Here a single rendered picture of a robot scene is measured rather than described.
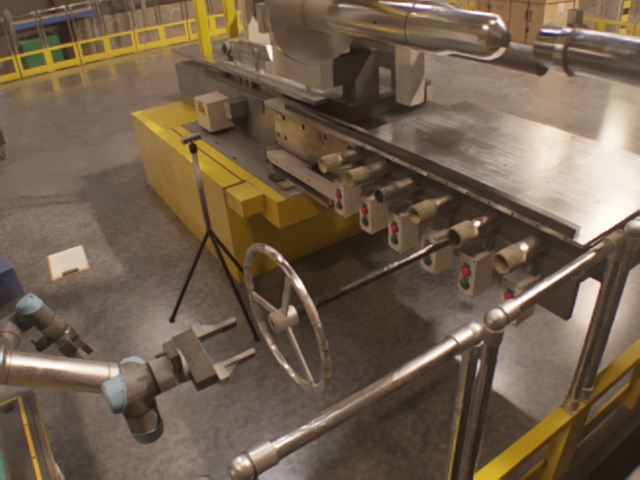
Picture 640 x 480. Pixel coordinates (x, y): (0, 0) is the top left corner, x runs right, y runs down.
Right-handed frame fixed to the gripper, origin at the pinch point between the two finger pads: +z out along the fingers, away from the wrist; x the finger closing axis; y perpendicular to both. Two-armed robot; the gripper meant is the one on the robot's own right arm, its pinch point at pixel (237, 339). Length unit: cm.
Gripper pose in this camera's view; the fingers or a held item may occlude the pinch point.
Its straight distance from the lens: 123.3
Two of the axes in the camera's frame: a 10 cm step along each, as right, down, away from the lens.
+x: 5.3, 6.7, -5.2
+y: -1.1, 6.6, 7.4
